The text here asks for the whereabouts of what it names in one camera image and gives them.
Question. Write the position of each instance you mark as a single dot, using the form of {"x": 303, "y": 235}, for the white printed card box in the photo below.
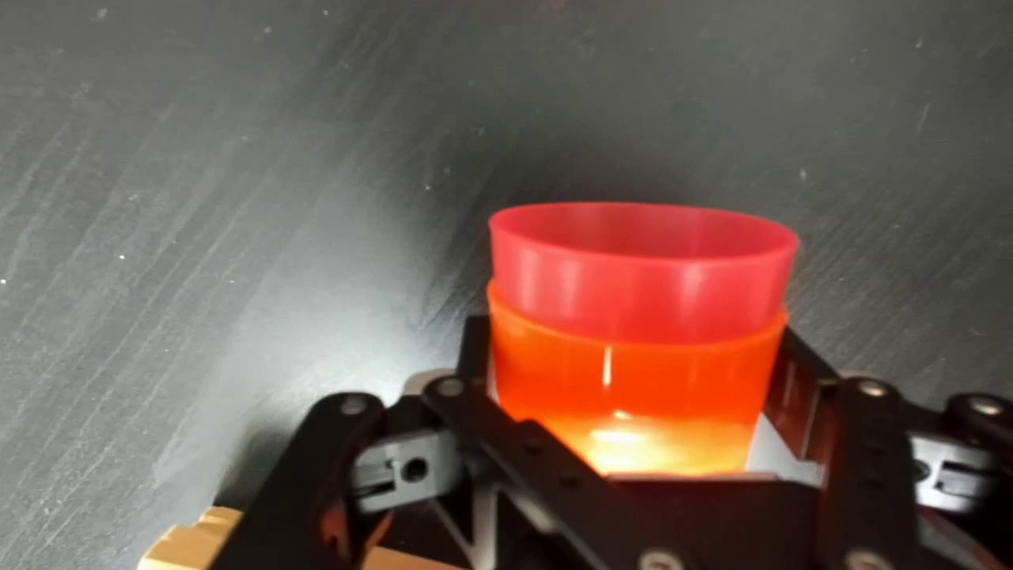
{"x": 195, "y": 538}

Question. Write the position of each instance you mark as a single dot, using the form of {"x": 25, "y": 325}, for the red plastic cup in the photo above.
{"x": 644, "y": 271}

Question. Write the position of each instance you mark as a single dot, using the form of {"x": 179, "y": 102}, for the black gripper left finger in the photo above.
{"x": 317, "y": 485}

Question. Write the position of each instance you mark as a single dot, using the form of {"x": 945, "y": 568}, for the orange plastic cup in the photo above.
{"x": 633, "y": 391}

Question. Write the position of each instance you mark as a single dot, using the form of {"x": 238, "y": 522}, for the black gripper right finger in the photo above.
{"x": 896, "y": 485}

